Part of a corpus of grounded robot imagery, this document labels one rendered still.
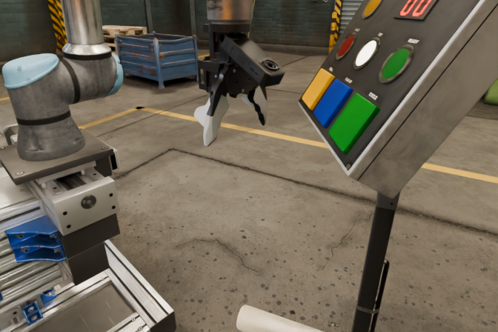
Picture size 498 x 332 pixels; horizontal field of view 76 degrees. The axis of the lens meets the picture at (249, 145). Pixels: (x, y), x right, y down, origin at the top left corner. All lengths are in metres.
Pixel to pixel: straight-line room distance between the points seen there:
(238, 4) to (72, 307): 1.15
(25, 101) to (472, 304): 1.76
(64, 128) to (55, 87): 0.10
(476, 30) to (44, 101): 0.82
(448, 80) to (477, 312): 1.41
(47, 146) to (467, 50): 0.84
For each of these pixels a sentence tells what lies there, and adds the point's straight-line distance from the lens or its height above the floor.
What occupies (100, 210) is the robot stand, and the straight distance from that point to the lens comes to 0.86.
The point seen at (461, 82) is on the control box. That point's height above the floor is 1.08.
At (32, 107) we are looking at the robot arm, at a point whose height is 0.95.
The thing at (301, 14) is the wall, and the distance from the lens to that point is 8.63.
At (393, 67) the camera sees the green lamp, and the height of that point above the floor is 1.09.
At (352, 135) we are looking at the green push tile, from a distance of 0.45.
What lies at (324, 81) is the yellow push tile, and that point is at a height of 1.03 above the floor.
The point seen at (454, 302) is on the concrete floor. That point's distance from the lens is 1.75.
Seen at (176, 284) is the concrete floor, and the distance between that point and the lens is 1.61.
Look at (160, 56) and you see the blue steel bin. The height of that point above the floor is 0.46.
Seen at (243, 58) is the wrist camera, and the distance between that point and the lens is 0.51.
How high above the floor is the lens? 1.16
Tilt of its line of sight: 24 degrees down
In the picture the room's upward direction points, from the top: straight up
